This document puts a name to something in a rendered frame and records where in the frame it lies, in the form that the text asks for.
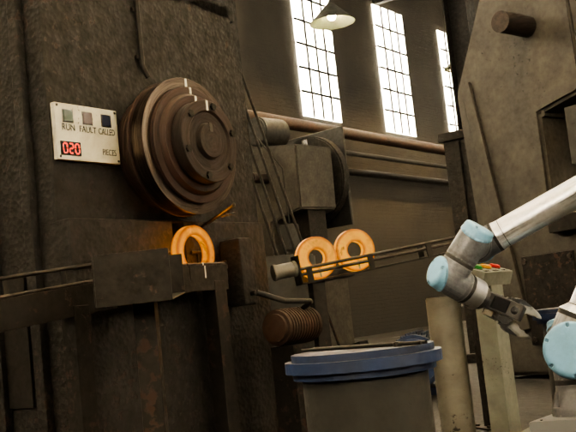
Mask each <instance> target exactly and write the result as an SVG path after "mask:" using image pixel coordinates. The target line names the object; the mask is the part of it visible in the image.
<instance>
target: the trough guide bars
mask: <svg viewBox="0 0 576 432"><path fill-rule="evenodd" d="M455 237H456V236H453V237H446V238H442V239H437V240H433V241H428V242H424V243H416V244H412V245H408V246H404V247H399V248H395V249H387V250H382V251H378V252H374V253H370V254H366V255H358V256H353V257H349V258H344V259H341V260H336V261H329V262H324V263H320V264H315V265H311V266H306V267H301V270H306V272H305V273H302V275H303V282H308V281H309V283H314V282H315V279H314V275H313V274H314V273H321V272H326V271H330V270H334V269H339V268H343V267H350V266H355V265H359V264H363V263H367V262H368V263H369V268H370V271H371V270H375V263H374V261H379V260H384V259H387V258H392V257H396V256H401V255H408V254H412V253H416V252H418V255H419V258H421V257H425V256H424V251H425V250H427V255H428V257H429V258H432V257H434V255H433V251H432V249H437V248H441V247H446V246H449V245H451V243H452V242H450V243H443V244H438V245H434V246H431V244H432V243H440V242H445V241H449V240H454V238H455ZM424 245H425V247H426V248H423V246H424ZM416 247H417V249H414V250H409V251H405V252H401V253H397V254H392V255H384V256H380V257H376V258H373V256H374V255H382V254H386V253H391V252H395V251H400V250H404V249H411V248H416ZM365 257H367V258H368V260H363V261H355V262H352V263H347V264H343V265H338V266H334V267H327V268H322V269H318V270H314V271H312V268H316V267H324V266H327V265H332V264H337V263H340V262H345V261H353V260H356V259H361V258H365ZM305 275H307V276H308V279H307V278H306V277H304V276H305Z"/></svg>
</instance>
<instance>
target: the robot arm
mask: <svg viewBox="0 0 576 432"><path fill-rule="evenodd" d="M574 210H576V176H574V177H572V178H570V179H568V180H567V181H566V182H564V183H561V184H560V185H558V186H556V187H554V188H553V189H551V190H549V191H547V192H546V193H544V194H542V195H540V196H538V197H537V198H535V199H533V200H532V201H529V202H527V203H526V204H524V205H523V206H521V207H518V208H517V209H515V210H513V211H512V212H510V213H508V214H506V215H504V216H503V217H501V218H499V219H498V220H496V221H494V222H491V223H489V224H487V225H485V226H481V225H480V224H478V223H476V222H474V221H472V220H469V219H468V220H466V222H464V224H462V226H461V228H460V230H459V232H458V234H457V236H456V237H455V238H454V240H453V242H452V243H451V245H450V247H449V248H448V250H447V252H446V254H444V256H437V257H436V258H434V260H433V261H432V262H431V263H430V265H429V268H428V271H427V282H428V284H429V285H430V286H431V287H433V288H435V289H436V290H437V291H439V292H441V293H443V294H445V295H446V296H448V297H450V298H452V299H453V300H455V301H457V302H459V303H461V307H463V308H464V306H466V307H467V308H469V309H481V308H483V309H482V311H481V313H482V314H484V315H486V316H488V317H489V318H491V319H492V320H494V321H498V323H497V324H499V325H500V327H501V329H502V330H503V331H504V332H506V333H510V334H512V335H514V336H517V337H520V338H522V339H531V336H530V335H529V334H527V333H525V331H524V330H521V329H520V328H519V325H518V324H517V323H516V322H513V320H516V321H521V320H522V318H523V316H524V314H528V315H531V316H534V317H535V318H538V319H542V317H541V316H540V314H539V313H538V312H537V311H536V310H535V309H534V308H532V306H530V304H528V303H527V302H526V301H525V300H523V299H520V298H517V297H516V298H514V297H511V299H510V297H504V296H502V295H500V294H497V293H494V292H492V291H490V288H488V284H487V283H486V282H485V281H483V280H482V279H480V278H478V277H477V276H475V275H473V274H472V273H471V272H472V270H473V269H474V267H475V266H476V264H477V263H484V262H487V261H489V260H491V259H492V258H493V257H494V255H497V254H498V253H500V252H502V251H503V250H505V249H506V248H507V247H509V246H511V245H513V244H515V243H516V242H518V241H520V240H522V239H523V238H525V237H528V236H530V235H531V234H532V233H534V232H536V231H539V230H540V229H542V228H544V227H545V226H547V225H549V224H551V223H553V222H555V221H556V220H558V219H560V218H562V217H564V216H565V215H567V214H569V213H571V212H572V211H574ZM574 313H575V314H574ZM510 321H511V322H510ZM546 332H547V334H546V336H545V338H544V341H543V357H544V359H545V362H546V364H548V366H549V367H550V368H551V369H552V370H553V374H554V379H555V396H554V400H553V404H552V416H553V417H576V287H575V289H574V292H573V295H572V297H571V300H570V302H568V303H565V304H563V305H562V306H560V307H559V309H558V312H557V314H556V316H555V318H554V319H552V320H549V321H548V322H547V330H546Z"/></svg>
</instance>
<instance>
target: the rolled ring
mask: <svg viewBox="0 0 576 432"><path fill-rule="evenodd" d="M190 236H192V237H194V238H195V239H196V240H197V242H198V243H199V244H200V246H201V253H202V258H201V262H214V248H213V243H212V240H211V238H210V236H209V235H208V234H207V232H206V231H205V230H203V229H202V228H201V227H200V226H197V225H189V226H184V227H182V228H181V229H179V230H178V231H177V232H176V234H175V235H174V238H173V239H172V243H171V254H172V255H176V254H182V261H183V264H184V263H188V262H187V261H186V259H185V255H184V245H185V242H186V240H187V239H188V237H190Z"/></svg>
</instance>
